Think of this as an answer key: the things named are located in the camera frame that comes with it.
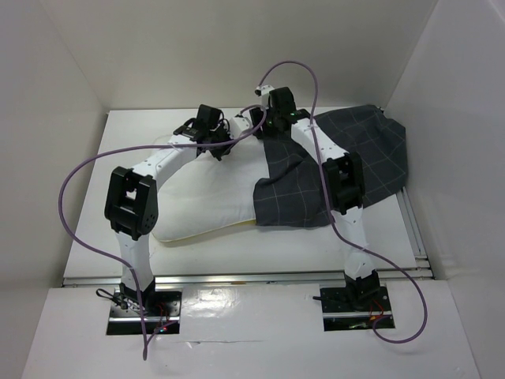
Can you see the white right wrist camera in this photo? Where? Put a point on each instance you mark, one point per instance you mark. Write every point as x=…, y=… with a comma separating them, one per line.
x=263, y=93

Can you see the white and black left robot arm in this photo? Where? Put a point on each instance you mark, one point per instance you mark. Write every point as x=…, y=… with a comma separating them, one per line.
x=132, y=198

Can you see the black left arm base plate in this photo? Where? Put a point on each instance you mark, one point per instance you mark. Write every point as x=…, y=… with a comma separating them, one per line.
x=161, y=316

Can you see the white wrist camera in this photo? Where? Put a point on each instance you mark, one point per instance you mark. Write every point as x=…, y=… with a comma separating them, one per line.
x=263, y=93
x=239, y=126

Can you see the aluminium frame rail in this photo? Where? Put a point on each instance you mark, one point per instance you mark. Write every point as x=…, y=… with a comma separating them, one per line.
x=245, y=253

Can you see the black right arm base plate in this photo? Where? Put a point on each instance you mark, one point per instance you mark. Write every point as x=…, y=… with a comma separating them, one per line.
x=340, y=314

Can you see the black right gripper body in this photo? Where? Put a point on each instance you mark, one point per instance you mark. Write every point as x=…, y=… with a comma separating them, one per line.
x=271, y=127

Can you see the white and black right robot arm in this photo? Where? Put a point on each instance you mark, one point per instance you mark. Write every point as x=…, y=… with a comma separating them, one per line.
x=343, y=188

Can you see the dark grey checked pillowcase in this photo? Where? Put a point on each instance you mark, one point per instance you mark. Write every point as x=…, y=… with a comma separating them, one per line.
x=298, y=187

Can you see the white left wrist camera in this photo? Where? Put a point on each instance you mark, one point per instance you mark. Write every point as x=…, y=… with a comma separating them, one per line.
x=239, y=126

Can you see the white pillow with yellow edge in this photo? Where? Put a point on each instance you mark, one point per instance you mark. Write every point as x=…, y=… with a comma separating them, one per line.
x=207, y=195

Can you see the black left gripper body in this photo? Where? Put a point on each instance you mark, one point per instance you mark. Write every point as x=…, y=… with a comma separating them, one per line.
x=220, y=134

